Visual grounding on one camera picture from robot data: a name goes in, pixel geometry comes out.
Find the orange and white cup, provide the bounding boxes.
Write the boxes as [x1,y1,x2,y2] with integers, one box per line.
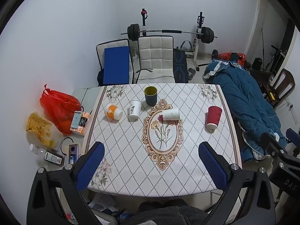
[104,104,123,121]

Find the blue quilted coat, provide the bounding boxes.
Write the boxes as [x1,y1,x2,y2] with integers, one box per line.
[203,59,287,162]

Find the blue flat board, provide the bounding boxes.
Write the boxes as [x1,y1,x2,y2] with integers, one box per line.
[102,46,131,86]

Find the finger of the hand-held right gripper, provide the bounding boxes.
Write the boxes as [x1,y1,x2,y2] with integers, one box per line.
[285,128,300,146]
[261,132,289,155]

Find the floral diamond pattern tablecloth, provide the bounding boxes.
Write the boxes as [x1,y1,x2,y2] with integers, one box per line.
[85,83,243,197]

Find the person's dark fleece clothing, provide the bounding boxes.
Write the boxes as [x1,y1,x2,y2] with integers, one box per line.
[121,199,212,225]

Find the glass side table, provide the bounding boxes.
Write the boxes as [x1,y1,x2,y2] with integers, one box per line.
[57,86,105,169]

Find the white padded chair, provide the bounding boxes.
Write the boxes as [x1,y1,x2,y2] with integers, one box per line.
[96,39,134,86]
[134,35,176,84]

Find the clear bag of yellow chips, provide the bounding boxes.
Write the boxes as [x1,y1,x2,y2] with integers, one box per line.
[26,112,64,149]

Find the red plastic bag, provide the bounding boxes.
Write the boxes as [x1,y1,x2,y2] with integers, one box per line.
[39,84,82,135]

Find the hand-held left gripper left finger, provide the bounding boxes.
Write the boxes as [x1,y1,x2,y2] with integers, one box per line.
[27,141,105,225]

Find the black and blue bench pad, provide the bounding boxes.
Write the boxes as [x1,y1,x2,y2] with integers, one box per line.
[173,48,189,83]

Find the dark green cup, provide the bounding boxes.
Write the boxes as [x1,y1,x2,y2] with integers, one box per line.
[144,86,158,106]

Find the red ribbed paper cup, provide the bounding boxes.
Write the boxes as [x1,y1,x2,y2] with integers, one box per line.
[206,106,223,129]

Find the white weight bench rack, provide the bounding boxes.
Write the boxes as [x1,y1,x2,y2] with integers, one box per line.
[140,9,207,73]

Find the white speckled paper cup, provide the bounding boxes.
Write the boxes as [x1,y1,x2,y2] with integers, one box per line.
[162,108,180,122]

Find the chrome dumbbell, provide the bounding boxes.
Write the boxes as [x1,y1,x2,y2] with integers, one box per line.
[187,67,200,80]

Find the barbell with black plates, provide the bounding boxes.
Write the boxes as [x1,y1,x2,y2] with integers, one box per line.
[121,24,218,44]

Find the dark bottle with label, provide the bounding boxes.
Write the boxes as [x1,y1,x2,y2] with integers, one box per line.
[44,151,64,167]

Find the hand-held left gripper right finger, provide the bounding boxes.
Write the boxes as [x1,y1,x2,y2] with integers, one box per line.
[198,141,276,225]

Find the black charging cable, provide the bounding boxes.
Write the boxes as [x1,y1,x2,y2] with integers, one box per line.
[133,68,154,83]

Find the brown wooden chair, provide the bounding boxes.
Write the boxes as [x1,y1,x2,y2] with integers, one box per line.
[264,68,296,109]

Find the white cup with black print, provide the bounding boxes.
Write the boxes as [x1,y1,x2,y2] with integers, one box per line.
[128,100,142,122]

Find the purple handheld camera device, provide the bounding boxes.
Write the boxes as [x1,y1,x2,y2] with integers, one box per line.
[67,144,80,165]

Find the crumpled white papers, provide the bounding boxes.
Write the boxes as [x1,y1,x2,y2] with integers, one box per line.
[88,193,122,216]

